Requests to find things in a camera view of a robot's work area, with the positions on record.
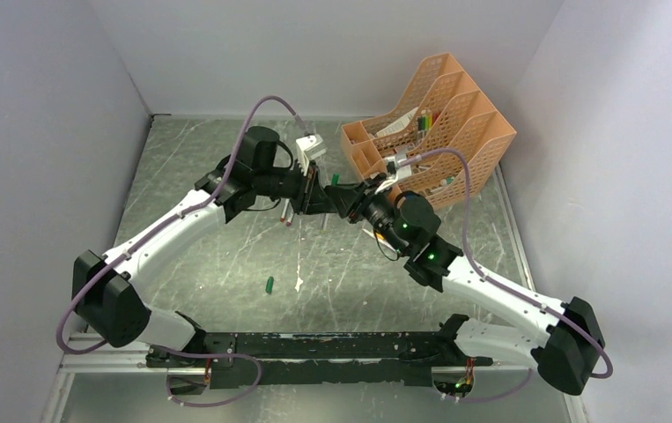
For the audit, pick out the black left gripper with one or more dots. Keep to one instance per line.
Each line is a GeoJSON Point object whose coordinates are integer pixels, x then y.
{"type": "Point", "coordinates": [314, 199]}

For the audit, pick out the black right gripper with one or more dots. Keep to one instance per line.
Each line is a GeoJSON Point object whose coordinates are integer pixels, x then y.
{"type": "Point", "coordinates": [344, 196]}

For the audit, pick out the white pen yellow tip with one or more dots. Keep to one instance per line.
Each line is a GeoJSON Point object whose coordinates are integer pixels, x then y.
{"type": "Point", "coordinates": [371, 234]}

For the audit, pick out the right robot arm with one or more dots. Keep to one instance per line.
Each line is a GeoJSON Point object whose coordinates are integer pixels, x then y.
{"type": "Point", "coordinates": [561, 340]}

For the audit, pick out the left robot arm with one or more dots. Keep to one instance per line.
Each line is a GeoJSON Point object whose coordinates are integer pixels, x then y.
{"type": "Point", "coordinates": [104, 292]}

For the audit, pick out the white paper booklet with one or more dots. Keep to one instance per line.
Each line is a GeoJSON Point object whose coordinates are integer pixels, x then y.
{"type": "Point", "coordinates": [397, 125]}

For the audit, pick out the white green glue stick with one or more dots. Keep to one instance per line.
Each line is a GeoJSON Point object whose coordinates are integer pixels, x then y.
{"type": "Point", "coordinates": [445, 182]}

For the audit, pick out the pack of coloured markers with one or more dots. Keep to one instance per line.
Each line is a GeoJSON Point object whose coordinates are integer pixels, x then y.
{"type": "Point", "coordinates": [424, 123]}

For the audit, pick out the orange plastic desk organizer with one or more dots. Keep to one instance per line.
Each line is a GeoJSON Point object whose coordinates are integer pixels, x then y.
{"type": "Point", "coordinates": [467, 127]}

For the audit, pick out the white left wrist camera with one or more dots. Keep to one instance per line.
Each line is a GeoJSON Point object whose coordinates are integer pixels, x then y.
{"type": "Point", "coordinates": [309, 148]}

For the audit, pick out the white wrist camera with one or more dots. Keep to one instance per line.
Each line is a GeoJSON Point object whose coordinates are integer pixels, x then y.
{"type": "Point", "coordinates": [309, 148]}
{"type": "Point", "coordinates": [398, 170]}

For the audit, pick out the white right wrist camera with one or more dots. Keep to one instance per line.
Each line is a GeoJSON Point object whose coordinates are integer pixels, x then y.
{"type": "Point", "coordinates": [398, 170]}

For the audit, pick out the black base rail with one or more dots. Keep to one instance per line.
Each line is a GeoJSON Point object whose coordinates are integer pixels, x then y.
{"type": "Point", "coordinates": [225, 360]}

